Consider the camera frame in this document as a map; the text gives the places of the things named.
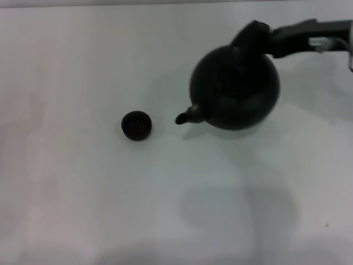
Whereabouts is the dark round teacup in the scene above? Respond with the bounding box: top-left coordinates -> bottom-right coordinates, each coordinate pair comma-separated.
121,110 -> 153,141

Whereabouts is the pale gripper cable with plug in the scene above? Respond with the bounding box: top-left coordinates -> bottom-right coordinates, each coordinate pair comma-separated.
315,38 -> 351,56

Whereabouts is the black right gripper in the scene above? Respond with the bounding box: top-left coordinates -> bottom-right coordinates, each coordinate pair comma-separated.
271,18 -> 350,59

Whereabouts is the black round teapot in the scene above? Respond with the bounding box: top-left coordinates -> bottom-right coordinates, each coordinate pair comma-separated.
175,19 -> 281,131

